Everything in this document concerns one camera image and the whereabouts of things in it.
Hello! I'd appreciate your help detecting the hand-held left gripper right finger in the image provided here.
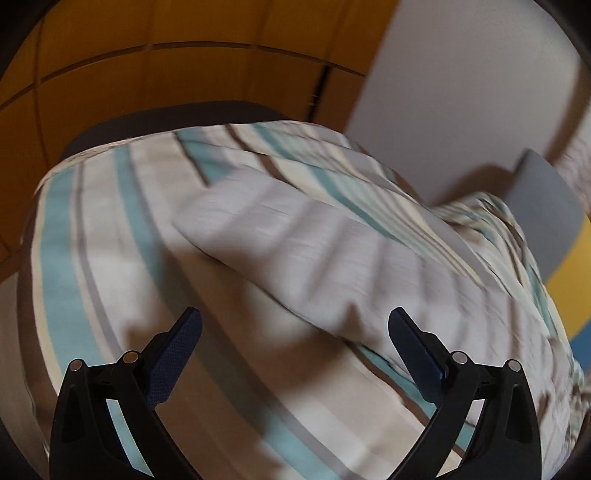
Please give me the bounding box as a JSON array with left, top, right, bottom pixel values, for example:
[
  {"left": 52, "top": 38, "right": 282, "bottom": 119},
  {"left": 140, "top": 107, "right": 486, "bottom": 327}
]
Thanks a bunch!
[{"left": 388, "top": 307, "right": 542, "bottom": 480}]

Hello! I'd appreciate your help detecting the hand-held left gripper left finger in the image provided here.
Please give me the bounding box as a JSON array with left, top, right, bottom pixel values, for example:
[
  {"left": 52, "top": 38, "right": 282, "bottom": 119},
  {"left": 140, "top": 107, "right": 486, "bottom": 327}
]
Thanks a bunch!
[{"left": 48, "top": 307, "right": 204, "bottom": 480}]

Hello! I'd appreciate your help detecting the white garment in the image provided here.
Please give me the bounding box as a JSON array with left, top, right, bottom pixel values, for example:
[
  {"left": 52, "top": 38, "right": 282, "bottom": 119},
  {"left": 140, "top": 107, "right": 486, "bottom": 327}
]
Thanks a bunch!
[{"left": 172, "top": 165, "right": 467, "bottom": 352}]

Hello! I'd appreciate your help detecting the striped bed blanket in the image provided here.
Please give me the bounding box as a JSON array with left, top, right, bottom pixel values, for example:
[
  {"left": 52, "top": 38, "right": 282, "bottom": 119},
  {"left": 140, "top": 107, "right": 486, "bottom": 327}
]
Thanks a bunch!
[{"left": 17, "top": 121, "right": 586, "bottom": 480}]

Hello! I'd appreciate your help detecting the grey yellow blue headboard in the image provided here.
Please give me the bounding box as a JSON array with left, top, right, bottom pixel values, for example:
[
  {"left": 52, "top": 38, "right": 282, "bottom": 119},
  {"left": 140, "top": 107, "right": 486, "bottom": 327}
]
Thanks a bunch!
[{"left": 505, "top": 148, "right": 591, "bottom": 356}]

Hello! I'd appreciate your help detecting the pale patterned curtain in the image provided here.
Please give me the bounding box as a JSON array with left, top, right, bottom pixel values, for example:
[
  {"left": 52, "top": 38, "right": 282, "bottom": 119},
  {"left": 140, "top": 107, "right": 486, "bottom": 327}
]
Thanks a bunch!
[{"left": 556, "top": 134, "right": 591, "bottom": 190}]

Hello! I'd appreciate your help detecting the orange wooden wardrobe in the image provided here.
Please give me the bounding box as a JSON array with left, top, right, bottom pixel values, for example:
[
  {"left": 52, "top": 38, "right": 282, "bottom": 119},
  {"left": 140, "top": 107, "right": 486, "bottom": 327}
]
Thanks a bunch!
[{"left": 0, "top": 0, "right": 402, "bottom": 278}]

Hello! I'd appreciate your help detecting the dark grey bed frame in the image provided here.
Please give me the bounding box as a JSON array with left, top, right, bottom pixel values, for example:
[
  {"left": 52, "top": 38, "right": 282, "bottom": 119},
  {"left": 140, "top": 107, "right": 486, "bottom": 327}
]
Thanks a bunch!
[{"left": 62, "top": 102, "right": 289, "bottom": 160}]

